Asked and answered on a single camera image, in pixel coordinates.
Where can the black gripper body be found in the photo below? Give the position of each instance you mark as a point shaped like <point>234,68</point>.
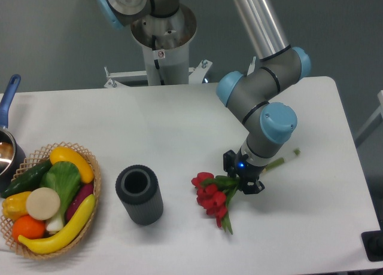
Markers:
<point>247,170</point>

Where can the green cucumber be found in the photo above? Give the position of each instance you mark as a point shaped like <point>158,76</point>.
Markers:
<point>28,180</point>

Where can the yellow banana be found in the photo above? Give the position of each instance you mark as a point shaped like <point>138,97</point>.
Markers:
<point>67,234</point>

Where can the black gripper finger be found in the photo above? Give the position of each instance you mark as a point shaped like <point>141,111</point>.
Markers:
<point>250,187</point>
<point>229,163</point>

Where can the blue handled saucepan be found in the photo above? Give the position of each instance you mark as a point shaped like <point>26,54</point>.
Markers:
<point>12,154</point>

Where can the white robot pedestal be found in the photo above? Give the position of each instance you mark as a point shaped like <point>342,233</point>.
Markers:
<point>165,46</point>

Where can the orange fruit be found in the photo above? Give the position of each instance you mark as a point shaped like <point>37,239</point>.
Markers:
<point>28,227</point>

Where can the green bok choy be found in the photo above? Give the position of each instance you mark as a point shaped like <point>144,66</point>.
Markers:
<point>64,178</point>

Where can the purple sweet potato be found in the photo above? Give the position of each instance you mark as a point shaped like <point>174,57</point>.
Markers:
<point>83,192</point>

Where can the white furniture leg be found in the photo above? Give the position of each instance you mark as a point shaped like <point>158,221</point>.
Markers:
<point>371,124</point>

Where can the woven wicker basket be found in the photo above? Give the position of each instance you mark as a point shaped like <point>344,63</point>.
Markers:
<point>34,158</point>

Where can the white metal base frame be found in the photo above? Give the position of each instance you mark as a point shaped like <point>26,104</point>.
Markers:
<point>197,75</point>

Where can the yellow bell pepper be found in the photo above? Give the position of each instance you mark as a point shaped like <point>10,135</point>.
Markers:
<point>14,206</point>

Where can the dark grey ribbed vase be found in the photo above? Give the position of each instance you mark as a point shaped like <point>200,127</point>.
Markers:
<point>138,189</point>

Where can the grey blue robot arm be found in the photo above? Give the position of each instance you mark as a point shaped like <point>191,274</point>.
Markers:
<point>248,97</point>

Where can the black box at edge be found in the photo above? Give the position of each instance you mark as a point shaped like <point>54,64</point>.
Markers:
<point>372,241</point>

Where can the yellow squash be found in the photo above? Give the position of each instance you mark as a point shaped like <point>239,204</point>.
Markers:
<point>62,153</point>

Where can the red tulip bouquet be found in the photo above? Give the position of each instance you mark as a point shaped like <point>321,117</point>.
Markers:
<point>214,194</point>

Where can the beige round disc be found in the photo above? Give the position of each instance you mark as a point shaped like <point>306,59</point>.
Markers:
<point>43,203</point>

